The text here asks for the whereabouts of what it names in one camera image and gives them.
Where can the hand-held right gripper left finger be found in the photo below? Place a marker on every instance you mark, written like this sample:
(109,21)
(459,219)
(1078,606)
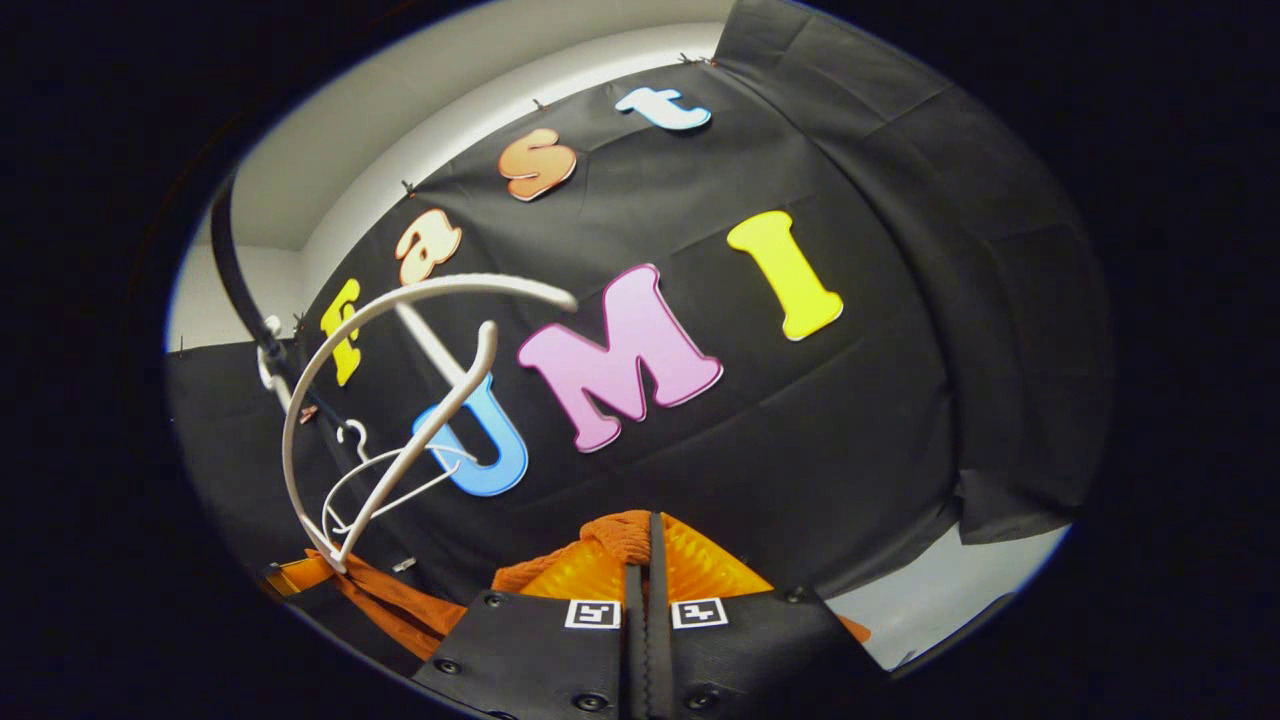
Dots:
(540,650)

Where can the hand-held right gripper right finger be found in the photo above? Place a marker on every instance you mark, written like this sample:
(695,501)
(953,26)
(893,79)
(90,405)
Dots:
(657,620)

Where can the black metal clothes rack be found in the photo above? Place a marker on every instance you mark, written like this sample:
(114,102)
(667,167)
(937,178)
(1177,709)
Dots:
(232,280)

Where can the black backdrop cloth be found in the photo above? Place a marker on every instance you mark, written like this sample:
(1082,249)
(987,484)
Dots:
(850,450)

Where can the white plastic clothes hanger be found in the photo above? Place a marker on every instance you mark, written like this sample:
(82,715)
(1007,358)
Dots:
(470,283)
(360,445)

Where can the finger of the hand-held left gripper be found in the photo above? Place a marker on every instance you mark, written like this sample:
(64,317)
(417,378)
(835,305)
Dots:
(340,620)

